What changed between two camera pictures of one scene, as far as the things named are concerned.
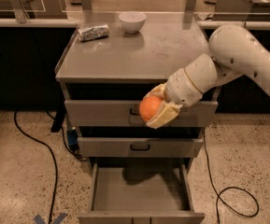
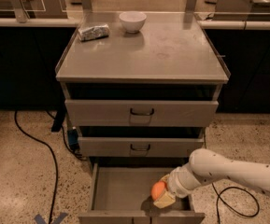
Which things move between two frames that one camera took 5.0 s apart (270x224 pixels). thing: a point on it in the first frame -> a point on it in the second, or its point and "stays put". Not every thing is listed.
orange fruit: x=148 y=106 -> x=157 y=189
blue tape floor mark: x=37 y=219 stays put
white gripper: x=180 y=88 -> x=176 y=184
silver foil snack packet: x=93 y=33 stays put
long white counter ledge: x=73 y=22 stays put
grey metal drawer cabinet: x=106 y=71 stays put
